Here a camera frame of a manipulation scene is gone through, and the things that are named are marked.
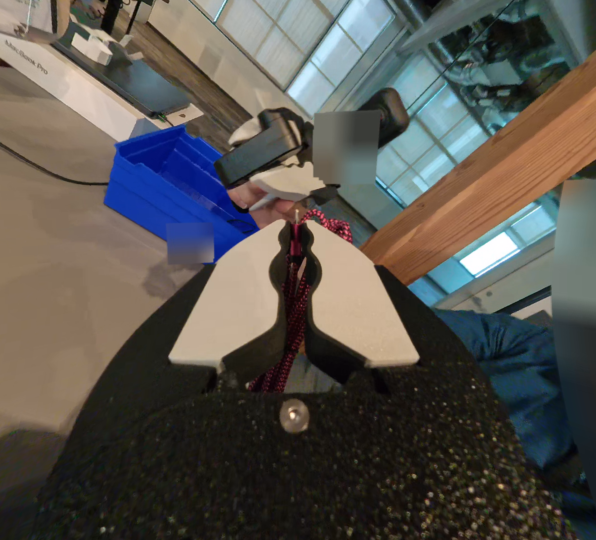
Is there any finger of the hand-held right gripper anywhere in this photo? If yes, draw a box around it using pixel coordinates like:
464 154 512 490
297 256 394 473
228 119 264 146
249 156 329 202

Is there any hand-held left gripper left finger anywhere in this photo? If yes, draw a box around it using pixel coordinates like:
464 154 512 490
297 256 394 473
168 222 286 374

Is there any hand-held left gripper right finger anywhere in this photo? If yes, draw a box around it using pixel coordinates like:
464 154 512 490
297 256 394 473
303 222 421 369

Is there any black power adapter block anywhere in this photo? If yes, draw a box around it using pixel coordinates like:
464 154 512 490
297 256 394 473
213 108 314 189

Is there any red braided cable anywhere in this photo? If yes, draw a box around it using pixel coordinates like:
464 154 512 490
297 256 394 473
247 209 354 394

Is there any blue plastic bin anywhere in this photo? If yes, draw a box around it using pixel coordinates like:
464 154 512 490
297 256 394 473
103 125 260 265

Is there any person's right hand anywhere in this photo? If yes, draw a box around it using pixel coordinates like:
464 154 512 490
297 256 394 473
228 185 301 230

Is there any large window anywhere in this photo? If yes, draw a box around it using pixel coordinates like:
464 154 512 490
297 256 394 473
176 0 396 105

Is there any white cardboard box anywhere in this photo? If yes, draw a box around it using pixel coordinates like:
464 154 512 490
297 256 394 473
0 35 205 142

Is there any white charger set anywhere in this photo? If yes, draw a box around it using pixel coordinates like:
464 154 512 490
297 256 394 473
71 28 145 67

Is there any wooden support post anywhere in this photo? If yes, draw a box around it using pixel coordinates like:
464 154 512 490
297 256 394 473
359 50 596 286

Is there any thin black cable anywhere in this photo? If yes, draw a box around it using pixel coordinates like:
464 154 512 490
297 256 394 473
0 142 110 187

